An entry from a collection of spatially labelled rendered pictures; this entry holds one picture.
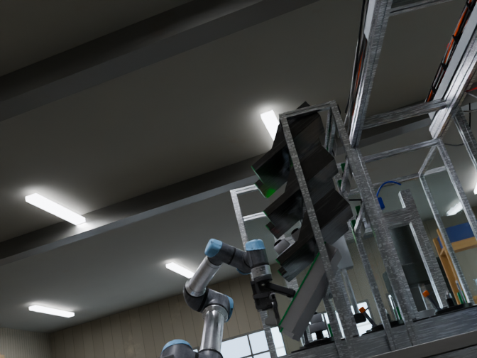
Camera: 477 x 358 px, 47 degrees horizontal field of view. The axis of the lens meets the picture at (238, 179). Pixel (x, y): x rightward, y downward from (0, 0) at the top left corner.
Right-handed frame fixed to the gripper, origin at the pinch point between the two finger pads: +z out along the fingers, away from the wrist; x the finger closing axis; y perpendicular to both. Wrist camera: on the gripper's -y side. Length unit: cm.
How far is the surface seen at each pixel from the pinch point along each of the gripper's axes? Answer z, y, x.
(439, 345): 22, -34, 75
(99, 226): -208, 171, -373
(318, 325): 2.5, -13.5, 2.4
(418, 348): 22, -30, 75
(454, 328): 16, -56, 17
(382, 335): 12.4, -32.4, 16.8
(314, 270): -7, -14, 50
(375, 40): -98, -66, 22
